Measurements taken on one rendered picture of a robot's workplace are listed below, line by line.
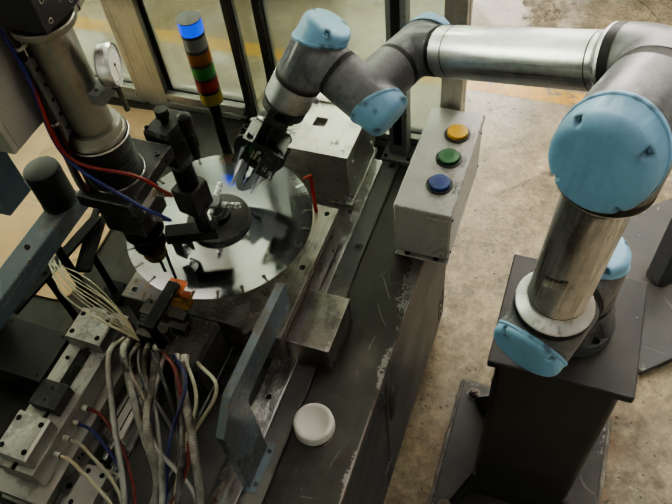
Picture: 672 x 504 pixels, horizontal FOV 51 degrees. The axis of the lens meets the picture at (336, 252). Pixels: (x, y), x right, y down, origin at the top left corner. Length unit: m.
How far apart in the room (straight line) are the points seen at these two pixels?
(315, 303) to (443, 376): 0.91
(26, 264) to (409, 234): 0.67
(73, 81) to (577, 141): 0.54
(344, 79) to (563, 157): 0.36
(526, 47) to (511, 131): 1.80
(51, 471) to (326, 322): 0.51
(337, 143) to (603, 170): 0.75
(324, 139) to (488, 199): 1.18
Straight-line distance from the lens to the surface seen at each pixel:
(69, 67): 0.83
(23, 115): 0.87
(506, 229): 2.43
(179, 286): 1.15
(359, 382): 1.26
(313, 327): 1.24
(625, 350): 1.35
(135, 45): 1.74
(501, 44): 0.98
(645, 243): 2.46
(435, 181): 1.32
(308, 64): 1.03
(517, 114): 2.83
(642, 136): 0.75
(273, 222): 1.22
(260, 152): 1.12
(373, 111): 1.00
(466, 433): 2.03
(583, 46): 0.93
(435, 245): 1.36
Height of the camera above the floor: 1.88
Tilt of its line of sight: 52 degrees down
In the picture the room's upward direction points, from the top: 8 degrees counter-clockwise
